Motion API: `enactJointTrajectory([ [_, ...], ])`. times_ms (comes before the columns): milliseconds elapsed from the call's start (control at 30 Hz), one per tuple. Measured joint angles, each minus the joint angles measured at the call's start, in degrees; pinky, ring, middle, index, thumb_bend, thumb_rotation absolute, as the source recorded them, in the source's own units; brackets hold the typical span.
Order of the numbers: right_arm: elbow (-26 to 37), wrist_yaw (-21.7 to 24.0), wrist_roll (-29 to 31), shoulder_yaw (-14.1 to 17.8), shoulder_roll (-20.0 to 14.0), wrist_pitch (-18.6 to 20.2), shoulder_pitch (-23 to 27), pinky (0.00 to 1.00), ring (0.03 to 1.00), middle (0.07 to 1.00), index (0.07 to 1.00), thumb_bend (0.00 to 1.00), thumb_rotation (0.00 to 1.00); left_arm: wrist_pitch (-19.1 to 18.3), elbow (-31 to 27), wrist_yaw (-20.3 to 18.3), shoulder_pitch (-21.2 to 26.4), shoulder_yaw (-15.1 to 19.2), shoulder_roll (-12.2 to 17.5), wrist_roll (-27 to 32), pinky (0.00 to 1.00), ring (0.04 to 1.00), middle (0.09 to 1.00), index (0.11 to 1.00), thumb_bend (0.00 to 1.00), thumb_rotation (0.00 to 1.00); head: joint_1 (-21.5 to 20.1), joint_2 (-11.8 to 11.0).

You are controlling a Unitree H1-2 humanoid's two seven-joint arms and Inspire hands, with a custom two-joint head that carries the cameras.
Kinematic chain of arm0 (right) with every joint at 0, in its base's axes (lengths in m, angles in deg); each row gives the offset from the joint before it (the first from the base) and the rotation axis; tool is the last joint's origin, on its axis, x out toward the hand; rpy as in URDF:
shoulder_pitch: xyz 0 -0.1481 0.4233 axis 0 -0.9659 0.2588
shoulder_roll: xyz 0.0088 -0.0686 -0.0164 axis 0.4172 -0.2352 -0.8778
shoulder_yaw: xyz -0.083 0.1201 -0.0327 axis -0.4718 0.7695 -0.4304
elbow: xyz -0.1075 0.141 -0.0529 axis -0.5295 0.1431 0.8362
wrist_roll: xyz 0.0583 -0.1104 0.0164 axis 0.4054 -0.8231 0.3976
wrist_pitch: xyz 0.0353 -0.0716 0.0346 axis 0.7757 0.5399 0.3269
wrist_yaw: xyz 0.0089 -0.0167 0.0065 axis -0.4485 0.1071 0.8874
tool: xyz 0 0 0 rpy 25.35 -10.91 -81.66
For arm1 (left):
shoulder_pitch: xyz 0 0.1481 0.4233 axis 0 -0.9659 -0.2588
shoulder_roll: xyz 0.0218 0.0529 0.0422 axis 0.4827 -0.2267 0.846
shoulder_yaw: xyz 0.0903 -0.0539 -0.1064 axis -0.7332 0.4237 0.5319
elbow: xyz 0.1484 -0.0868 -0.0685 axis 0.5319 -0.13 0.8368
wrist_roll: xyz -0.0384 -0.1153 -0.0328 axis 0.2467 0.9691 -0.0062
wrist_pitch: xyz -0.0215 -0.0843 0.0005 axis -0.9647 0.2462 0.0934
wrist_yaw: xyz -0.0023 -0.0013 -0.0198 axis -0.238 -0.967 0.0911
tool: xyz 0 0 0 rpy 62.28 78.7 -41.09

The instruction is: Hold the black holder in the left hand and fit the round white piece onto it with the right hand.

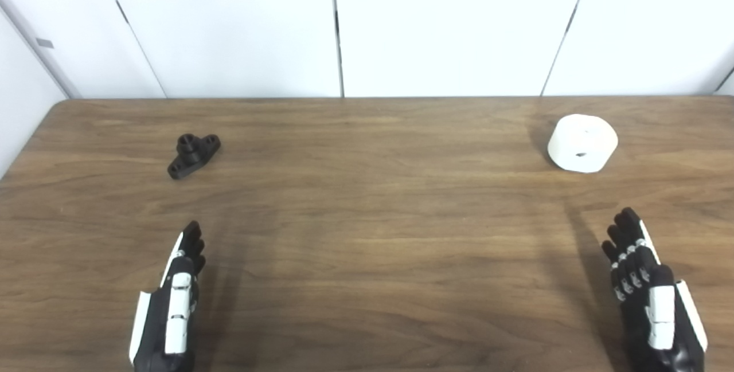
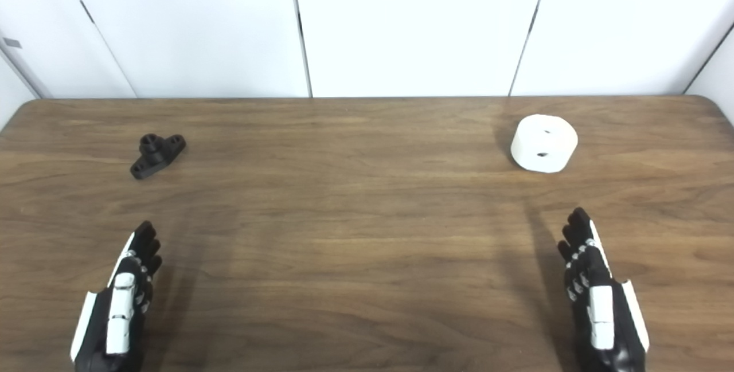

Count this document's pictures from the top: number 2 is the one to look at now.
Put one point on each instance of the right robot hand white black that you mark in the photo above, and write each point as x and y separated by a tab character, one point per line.
602	309

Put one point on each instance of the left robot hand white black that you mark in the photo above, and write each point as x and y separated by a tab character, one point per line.
120	303

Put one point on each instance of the black flanged holder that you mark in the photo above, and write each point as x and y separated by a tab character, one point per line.
153	157

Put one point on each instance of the round white piece with holes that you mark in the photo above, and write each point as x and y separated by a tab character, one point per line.
545	143

